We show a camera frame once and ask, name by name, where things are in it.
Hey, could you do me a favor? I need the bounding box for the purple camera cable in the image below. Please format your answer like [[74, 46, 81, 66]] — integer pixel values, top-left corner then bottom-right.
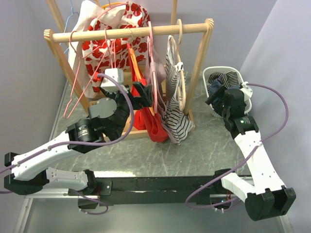
[[186, 83, 289, 212], [0, 74, 136, 174]]

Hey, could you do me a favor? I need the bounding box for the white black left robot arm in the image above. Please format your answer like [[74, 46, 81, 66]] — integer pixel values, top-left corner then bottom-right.
[[4, 82, 153, 195]]

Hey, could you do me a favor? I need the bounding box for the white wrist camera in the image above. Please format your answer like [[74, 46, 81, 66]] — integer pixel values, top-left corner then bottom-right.
[[94, 68, 125, 93], [240, 82, 253, 102]]

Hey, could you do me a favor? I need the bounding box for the white black striped tank top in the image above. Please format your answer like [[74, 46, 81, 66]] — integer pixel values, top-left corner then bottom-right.
[[161, 36, 195, 146]]

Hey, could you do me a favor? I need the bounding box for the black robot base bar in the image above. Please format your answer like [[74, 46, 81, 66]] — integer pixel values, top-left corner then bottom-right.
[[87, 176, 215, 206]]

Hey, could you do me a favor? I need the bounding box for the pink plastic hanger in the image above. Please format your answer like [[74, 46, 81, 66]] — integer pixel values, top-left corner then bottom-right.
[[148, 21, 158, 115]]

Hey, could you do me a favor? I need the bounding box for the pale pink tank top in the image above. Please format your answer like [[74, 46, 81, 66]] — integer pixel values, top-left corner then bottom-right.
[[144, 36, 166, 117]]

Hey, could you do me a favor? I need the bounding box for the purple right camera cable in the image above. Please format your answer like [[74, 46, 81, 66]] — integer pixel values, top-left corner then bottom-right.
[[186, 83, 289, 212]]

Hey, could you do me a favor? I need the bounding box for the dark striped tank top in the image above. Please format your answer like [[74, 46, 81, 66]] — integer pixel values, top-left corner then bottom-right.
[[207, 71, 240, 88]]

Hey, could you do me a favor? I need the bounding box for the navy blue tank top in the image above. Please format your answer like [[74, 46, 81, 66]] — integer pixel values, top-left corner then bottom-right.
[[208, 80, 227, 98]]

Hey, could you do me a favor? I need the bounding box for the orange hanger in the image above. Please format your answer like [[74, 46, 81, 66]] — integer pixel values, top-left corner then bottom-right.
[[127, 44, 155, 117]]

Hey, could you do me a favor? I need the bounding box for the red floral white dress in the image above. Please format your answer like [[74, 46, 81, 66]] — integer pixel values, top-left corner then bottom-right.
[[82, 0, 151, 98]]

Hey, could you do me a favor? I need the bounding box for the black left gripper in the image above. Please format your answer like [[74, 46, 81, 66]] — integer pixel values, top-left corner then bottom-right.
[[100, 81, 153, 138]]

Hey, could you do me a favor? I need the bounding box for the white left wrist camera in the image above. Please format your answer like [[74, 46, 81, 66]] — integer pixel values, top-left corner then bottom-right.
[[94, 68, 125, 93]]

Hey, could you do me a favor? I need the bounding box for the blue wire hanger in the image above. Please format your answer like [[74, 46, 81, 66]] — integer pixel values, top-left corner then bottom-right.
[[63, 0, 78, 54]]

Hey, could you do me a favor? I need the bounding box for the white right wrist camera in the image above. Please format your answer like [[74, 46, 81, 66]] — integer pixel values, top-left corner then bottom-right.
[[240, 82, 253, 102]]

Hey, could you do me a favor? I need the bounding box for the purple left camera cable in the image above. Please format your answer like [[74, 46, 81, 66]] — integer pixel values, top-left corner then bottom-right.
[[0, 74, 136, 174]]

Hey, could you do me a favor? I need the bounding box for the white garment behind rack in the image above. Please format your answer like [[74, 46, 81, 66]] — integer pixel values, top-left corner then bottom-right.
[[68, 0, 103, 98]]

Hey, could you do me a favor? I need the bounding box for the wooden clothes rack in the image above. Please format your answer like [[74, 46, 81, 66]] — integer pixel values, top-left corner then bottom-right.
[[44, 3, 214, 140]]

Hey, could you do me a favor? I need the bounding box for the red tank top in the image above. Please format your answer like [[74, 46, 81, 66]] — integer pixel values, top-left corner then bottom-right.
[[126, 43, 170, 143]]

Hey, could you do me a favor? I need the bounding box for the white perforated plastic basket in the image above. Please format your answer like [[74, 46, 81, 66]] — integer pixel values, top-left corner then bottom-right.
[[202, 66, 253, 115]]

